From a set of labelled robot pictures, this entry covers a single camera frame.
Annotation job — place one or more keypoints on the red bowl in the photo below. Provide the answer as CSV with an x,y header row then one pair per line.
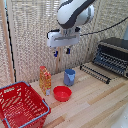
x,y
62,93

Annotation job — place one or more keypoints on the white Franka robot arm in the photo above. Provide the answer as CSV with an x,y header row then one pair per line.
x,y
71,11

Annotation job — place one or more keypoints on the red shopping basket blue rim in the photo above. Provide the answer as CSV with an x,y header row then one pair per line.
x,y
20,106

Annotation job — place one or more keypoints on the black toaster oven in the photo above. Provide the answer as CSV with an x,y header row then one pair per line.
x,y
113,56

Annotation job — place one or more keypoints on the orange yellow carton box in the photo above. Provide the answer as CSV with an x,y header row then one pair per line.
x,y
45,81

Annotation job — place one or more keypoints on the blue cup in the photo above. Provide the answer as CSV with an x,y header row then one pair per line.
x,y
69,77

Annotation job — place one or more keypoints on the wooden post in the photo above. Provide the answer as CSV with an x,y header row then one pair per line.
x,y
59,60

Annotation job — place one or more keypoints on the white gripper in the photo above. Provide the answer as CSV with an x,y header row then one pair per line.
x,y
62,38

